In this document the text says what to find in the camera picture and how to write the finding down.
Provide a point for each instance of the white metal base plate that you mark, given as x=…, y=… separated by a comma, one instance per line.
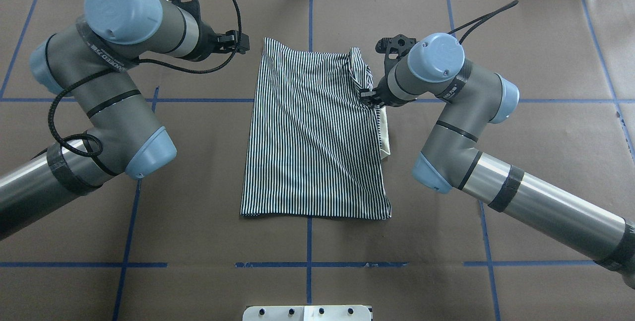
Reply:
x=309, y=313

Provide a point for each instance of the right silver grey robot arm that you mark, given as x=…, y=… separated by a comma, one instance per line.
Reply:
x=453, y=157

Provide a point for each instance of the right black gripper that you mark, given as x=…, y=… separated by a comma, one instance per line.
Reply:
x=381, y=95

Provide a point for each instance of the blue white striped polo shirt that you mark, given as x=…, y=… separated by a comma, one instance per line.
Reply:
x=315, y=149

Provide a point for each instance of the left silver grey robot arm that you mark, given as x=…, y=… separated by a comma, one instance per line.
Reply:
x=100, y=121

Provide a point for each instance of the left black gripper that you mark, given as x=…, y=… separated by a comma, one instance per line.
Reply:
x=209, y=43

